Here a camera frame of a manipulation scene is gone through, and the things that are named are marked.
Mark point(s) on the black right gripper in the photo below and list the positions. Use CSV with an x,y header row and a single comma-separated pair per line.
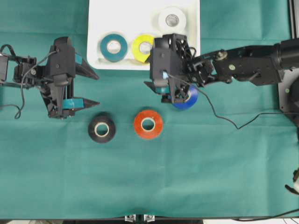
x,y
178,53

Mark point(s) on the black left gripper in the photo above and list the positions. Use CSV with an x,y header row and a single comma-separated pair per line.
x,y
54,96

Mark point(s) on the yellow tape roll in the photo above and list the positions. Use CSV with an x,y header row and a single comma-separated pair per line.
x,y
141,47

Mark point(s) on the black tape roll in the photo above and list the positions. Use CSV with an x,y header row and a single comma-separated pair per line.
x,y
95,123

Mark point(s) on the teal tape roll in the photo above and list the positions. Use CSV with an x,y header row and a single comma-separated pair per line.
x,y
114,57

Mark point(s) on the white tape roll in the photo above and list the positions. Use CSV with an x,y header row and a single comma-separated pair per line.
x,y
172,20

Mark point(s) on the blue tape roll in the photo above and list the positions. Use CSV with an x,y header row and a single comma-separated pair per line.
x,y
192,97

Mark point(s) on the red tape roll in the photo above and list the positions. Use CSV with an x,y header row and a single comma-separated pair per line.
x,y
155,118

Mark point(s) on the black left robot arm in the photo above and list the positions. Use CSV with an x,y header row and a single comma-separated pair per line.
x,y
23,73

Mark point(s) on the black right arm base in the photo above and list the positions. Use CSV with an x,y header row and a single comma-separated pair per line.
x,y
288,93

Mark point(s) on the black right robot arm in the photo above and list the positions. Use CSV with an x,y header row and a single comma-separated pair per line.
x,y
258,64

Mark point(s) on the white plastic tray case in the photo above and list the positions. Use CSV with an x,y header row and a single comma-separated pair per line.
x,y
131,18

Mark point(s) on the silver left table clamp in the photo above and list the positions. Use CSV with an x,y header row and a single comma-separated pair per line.
x,y
130,218

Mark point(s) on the silver table clamp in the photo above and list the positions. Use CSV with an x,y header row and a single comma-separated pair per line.
x,y
130,218
148,218

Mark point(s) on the silver right table clamp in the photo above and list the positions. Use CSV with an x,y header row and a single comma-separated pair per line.
x,y
148,218

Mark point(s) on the black white object at edge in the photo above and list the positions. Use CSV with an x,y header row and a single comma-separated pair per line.
x,y
295,179

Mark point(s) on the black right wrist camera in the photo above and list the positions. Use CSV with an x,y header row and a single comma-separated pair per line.
x,y
164,61

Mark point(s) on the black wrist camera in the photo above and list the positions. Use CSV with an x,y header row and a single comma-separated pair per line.
x,y
60,65
164,61

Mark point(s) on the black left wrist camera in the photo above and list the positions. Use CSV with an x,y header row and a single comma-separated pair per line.
x,y
60,65

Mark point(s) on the aluminium frame rail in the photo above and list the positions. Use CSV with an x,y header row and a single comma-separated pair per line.
x,y
294,17

